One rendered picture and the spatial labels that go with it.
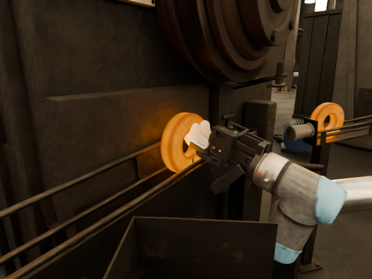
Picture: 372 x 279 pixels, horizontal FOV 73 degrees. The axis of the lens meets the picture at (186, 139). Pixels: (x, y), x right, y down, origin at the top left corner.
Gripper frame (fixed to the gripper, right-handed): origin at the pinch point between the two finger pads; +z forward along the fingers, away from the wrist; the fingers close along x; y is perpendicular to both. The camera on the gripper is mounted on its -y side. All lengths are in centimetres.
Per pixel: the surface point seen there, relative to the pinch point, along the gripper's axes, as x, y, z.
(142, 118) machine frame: 9.4, 3.9, 6.4
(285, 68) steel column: -869, -78, 260
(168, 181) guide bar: 11.7, -5.3, -6.0
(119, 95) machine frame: 15.0, 9.6, 8.0
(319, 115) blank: -63, 1, -17
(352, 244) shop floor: -97, -66, -54
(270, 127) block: -42.7, -4.2, -6.5
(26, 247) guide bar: 37.6, -9.9, -0.9
